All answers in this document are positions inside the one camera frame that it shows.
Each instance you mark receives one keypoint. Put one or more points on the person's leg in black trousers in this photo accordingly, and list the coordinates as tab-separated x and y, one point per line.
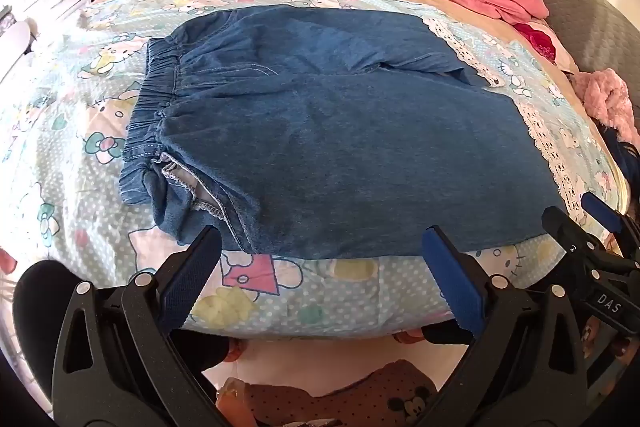
37	322

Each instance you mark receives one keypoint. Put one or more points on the grey quilted cushion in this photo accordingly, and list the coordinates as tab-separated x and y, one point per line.
575	7

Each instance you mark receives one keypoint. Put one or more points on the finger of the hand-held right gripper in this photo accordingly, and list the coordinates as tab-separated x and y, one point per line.
570	242
600	209

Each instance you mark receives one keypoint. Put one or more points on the white curved furniture edge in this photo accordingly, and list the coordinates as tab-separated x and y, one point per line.
15	47

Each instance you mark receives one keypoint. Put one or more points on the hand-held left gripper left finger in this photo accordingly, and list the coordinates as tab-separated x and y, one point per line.
192	274

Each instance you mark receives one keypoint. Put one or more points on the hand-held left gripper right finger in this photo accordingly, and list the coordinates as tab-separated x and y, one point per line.
452	277

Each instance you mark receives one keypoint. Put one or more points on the blue denim pants lace trim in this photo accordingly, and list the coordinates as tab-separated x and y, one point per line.
325	132

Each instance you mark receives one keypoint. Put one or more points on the pink fluffy garment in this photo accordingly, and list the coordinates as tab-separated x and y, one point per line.
607	99

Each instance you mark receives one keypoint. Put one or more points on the red cloth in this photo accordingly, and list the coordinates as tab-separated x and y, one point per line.
537	39

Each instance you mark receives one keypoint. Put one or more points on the brown cartoon mouse slippers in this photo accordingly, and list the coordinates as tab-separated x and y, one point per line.
340	394

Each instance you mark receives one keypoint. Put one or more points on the dark navy garment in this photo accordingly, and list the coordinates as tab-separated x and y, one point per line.
625	157

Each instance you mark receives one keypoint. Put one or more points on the cartoon cat printed blanket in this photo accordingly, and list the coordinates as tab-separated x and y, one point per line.
75	147

